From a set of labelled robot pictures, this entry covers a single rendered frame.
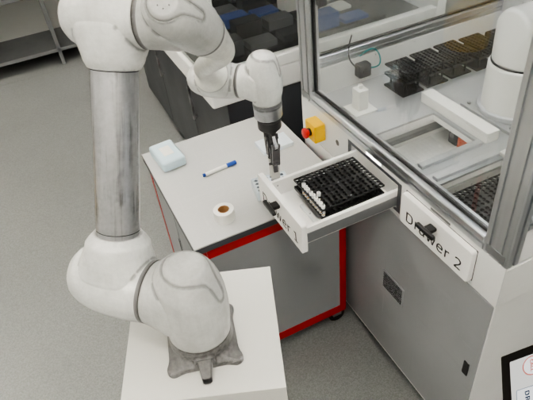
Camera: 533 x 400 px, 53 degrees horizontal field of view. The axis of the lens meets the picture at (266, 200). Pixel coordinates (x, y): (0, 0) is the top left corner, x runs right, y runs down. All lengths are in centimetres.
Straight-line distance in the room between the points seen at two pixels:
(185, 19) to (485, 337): 114
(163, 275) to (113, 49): 48
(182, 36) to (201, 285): 51
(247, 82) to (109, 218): 60
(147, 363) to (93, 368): 114
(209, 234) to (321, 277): 56
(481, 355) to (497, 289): 28
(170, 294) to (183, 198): 79
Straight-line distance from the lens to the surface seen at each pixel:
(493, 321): 159
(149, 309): 125
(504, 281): 146
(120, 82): 118
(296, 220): 152
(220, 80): 160
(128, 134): 120
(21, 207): 352
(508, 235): 137
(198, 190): 195
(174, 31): 107
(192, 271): 119
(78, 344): 263
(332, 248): 206
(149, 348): 142
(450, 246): 153
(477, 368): 176
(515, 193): 129
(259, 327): 141
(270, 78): 158
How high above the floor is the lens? 196
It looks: 40 degrees down
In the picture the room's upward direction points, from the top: 7 degrees counter-clockwise
